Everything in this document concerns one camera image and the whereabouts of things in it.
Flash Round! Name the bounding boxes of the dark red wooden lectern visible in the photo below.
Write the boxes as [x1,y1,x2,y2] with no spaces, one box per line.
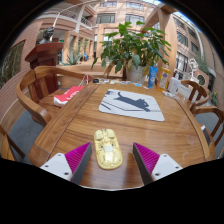
[24,42,64,101]

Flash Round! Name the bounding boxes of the red paper bag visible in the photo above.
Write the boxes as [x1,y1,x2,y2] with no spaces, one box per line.
[53,85,85,108]

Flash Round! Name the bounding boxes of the black notebook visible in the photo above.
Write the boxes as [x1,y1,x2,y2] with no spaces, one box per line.
[199,124,212,145]

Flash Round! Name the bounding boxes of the white abstract sculpture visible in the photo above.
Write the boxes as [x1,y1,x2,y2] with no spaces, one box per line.
[188,58,201,81]

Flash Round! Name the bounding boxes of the yellow computer mouse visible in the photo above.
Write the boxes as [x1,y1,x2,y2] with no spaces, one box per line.
[93,128,124,170]

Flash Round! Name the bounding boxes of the dark bust statue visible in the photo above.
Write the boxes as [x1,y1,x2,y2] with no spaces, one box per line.
[37,26,55,45]

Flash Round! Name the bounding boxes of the orange liquid bottle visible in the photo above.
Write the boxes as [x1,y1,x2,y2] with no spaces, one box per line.
[157,67,172,92]

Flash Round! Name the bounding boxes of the grey cat-print mouse pad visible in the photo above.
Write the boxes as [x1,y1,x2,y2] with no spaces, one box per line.
[98,88,166,122]

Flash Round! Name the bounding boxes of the green plant in white pot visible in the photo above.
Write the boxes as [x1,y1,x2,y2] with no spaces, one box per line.
[91,21,173,84]

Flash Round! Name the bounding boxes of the blue squeeze tube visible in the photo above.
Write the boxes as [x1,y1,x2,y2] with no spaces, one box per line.
[147,65,158,89]

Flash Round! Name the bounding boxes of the wooden armchair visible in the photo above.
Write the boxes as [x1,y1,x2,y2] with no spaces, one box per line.
[179,79,210,108]
[102,61,126,81]
[0,124,26,162]
[191,105,224,148]
[15,65,94,127]

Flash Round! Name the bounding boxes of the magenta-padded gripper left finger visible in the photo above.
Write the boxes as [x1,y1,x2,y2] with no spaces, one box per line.
[39,142,93,186]

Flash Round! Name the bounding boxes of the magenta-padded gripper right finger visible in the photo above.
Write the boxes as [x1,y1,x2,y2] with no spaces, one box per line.
[132,142,184,186]

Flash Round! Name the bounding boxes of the spiky green agave plant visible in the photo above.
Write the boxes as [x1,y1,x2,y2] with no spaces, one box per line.
[63,53,83,66]

